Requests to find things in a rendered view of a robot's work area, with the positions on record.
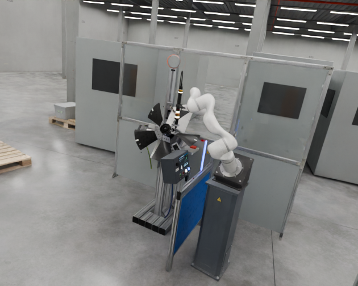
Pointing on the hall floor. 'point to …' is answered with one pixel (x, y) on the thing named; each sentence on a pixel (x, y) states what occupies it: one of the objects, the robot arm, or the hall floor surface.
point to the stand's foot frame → (157, 222)
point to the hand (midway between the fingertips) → (178, 105)
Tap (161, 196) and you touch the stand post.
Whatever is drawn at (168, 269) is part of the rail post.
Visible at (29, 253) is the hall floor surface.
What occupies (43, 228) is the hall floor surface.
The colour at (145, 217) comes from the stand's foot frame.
